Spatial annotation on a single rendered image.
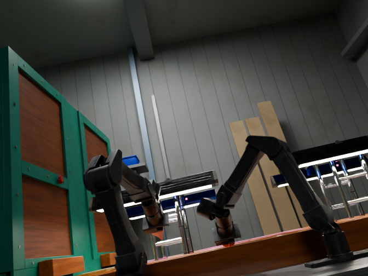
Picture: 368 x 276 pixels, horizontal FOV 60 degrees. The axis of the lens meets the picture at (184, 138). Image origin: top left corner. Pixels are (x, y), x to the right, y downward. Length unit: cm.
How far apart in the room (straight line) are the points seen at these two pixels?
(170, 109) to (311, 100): 182
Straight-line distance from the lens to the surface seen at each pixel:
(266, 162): 358
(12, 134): 147
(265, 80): 439
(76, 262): 164
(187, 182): 150
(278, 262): 118
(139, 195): 114
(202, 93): 420
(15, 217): 138
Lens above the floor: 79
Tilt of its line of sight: 19 degrees up
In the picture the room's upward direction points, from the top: 12 degrees counter-clockwise
